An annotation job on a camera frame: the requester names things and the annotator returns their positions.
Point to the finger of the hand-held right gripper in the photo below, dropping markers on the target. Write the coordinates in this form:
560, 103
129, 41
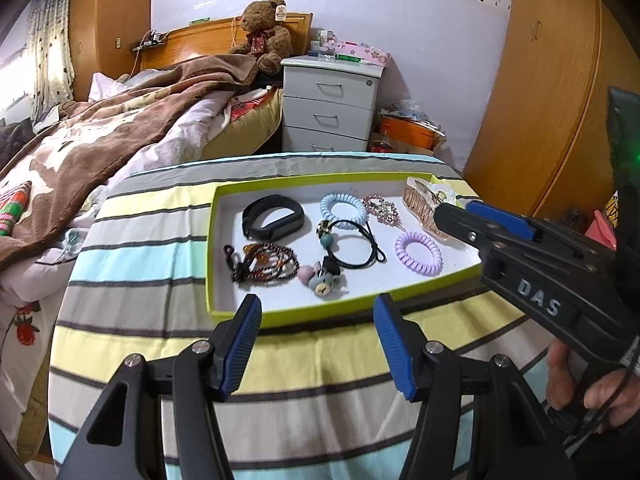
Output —
465, 227
505, 220

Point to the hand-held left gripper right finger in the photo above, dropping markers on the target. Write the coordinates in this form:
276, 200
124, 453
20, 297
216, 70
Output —
395, 345

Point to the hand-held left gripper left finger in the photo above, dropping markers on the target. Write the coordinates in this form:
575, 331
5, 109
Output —
242, 345

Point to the green shallow tray box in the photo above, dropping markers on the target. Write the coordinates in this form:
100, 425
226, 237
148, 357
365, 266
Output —
360, 280

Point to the pink rhinestone hair clip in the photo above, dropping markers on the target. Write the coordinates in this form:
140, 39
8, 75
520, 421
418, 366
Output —
382, 215

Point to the person's right hand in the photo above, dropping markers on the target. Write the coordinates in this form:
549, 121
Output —
557, 380

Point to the clear rose gold claw clip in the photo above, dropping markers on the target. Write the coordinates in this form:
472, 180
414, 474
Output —
417, 205

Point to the red bag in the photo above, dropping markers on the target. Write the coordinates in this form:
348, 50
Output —
600, 230

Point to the yellow bag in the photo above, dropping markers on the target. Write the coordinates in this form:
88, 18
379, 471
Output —
612, 207

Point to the orange box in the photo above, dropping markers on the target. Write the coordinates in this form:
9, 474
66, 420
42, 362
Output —
405, 132

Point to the black fitness band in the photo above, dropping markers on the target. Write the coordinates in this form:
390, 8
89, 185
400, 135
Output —
250, 225

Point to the clear plastic bag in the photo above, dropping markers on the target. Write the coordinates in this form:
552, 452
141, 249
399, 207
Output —
415, 112

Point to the striped bed sheet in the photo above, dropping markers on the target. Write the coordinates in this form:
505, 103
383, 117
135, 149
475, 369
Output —
150, 260

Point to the grey drawer nightstand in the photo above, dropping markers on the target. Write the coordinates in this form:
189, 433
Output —
330, 110

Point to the pink floral box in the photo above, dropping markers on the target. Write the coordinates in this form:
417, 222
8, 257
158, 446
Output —
370, 54

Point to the olive red pillow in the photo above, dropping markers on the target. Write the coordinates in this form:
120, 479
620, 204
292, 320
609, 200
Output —
245, 130

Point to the clear bottles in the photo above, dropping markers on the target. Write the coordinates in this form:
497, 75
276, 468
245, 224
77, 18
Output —
322, 45

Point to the brown patterned blanket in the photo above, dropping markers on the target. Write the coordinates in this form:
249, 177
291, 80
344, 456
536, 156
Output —
125, 130

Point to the red green patterned cushion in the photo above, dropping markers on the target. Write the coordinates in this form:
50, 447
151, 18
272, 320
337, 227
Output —
12, 210

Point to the brown teddy bear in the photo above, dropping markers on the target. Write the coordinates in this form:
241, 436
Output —
260, 25

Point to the dark cloth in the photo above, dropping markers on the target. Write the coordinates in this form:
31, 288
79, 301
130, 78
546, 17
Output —
15, 140

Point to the wooden headboard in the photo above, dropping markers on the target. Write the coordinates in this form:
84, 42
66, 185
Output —
200, 40

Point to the power strip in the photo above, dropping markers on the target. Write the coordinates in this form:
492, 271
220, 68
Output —
150, 42

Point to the small green box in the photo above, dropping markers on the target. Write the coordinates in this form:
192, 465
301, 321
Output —
199, 21

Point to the patterned curtain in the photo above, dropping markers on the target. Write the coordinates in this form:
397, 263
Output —
50, 60

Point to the window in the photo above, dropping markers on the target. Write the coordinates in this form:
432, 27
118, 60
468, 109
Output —
12, 85

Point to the tall wooden cabinet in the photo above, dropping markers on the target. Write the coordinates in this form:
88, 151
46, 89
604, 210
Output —
100, 10

